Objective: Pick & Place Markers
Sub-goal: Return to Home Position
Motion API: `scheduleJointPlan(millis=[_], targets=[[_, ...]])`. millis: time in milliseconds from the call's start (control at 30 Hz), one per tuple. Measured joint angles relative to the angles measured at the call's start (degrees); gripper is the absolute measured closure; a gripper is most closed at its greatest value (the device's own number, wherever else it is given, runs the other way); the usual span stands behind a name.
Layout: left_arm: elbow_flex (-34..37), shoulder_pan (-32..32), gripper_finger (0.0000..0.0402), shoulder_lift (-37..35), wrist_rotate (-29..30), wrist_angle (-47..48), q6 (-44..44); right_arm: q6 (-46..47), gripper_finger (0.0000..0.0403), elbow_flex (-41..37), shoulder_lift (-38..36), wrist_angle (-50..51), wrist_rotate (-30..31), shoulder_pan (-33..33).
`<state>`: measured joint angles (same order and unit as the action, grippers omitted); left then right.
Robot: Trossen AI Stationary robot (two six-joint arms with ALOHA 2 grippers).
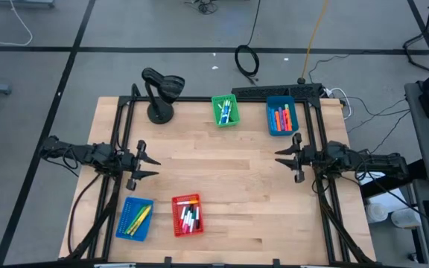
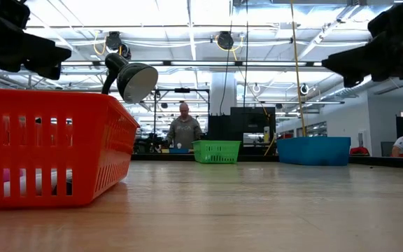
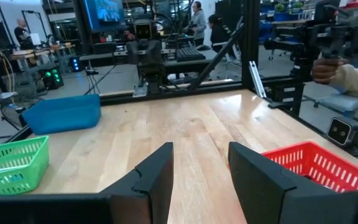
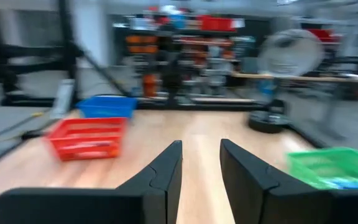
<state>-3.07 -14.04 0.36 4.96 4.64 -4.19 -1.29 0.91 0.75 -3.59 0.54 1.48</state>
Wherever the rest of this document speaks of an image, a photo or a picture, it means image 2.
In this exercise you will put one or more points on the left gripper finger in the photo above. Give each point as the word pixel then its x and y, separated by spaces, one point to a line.
pixel 49 56

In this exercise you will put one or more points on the black equipment cabinet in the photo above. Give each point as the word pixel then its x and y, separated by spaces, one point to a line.
pixel 254 122

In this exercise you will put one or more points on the black aluminium table frame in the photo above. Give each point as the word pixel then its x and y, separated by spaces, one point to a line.
pixel 387 161

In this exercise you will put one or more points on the black desk lamp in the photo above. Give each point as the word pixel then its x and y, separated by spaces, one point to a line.
pixel 136 84

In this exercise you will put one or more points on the red plastic basket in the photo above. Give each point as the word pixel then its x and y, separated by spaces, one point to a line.
pixel 82 157

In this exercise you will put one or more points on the teal plastic bin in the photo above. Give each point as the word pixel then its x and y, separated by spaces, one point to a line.
pixel 313 150

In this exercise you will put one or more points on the green plastic basket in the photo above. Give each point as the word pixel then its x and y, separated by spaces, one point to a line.
pixel 215 152

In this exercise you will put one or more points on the black test rig frame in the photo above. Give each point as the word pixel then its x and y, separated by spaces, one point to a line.
pixel 182 90

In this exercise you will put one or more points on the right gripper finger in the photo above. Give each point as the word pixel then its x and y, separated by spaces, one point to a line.
pixel 352 66

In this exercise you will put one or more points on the red bag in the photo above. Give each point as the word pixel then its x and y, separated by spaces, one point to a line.
pixel 359 151

